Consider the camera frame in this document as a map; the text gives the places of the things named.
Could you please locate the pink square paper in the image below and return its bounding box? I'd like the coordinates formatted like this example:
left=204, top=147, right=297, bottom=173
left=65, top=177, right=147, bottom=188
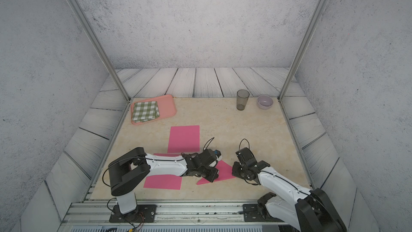
left=214, top=161, right=235, bottom=182

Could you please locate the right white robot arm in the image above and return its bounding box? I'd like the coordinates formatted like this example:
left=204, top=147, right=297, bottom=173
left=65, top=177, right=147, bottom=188
left=232, top=148, right=347, bottom=232

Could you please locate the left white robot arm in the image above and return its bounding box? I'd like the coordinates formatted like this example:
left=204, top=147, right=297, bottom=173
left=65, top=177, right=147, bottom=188
left=107, top=147, right=222, bottom=215

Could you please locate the pink paper far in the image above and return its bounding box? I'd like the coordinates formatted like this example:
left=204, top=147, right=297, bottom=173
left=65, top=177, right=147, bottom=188
left=167, top=125, right=200, bottom=154

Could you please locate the pink paper near left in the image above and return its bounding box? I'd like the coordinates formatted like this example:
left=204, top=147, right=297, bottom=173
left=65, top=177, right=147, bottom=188
left=143, top=153, right=183, bottom=190

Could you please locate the lilac bowl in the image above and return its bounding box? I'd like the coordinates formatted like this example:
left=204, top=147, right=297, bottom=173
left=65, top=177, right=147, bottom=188
left=256, top=95, right=274, bottom=110

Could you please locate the pink plastic tray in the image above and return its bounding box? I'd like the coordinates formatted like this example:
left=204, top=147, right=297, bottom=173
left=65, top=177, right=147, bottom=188
left=131, top=95, right=177, bottom=125

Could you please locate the grey translucent cup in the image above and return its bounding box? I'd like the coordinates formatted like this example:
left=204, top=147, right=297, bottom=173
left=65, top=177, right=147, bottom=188
left=236, top=89, right=250, bottom=111

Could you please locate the green checkered cloth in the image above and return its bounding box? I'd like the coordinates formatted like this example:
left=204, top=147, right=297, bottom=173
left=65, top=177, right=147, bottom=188
left=132, top=101, right=160, bottom=122

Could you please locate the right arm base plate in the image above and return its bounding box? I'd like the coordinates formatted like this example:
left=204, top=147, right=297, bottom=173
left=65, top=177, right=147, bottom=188
left=241, top=204, right=282, bottom=222

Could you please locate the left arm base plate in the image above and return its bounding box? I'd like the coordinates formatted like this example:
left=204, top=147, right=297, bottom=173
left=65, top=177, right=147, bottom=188
left=109, top=204, right=157, bottom=223

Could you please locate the front aluminium rail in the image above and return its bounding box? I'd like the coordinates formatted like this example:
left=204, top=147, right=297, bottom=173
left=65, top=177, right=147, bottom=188
left=62, top=200, right=288, bottom=230

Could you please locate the right aluminium frame post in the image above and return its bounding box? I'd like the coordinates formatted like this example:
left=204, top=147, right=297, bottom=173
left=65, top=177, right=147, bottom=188
left=278, top=0, right=328, bottom=102

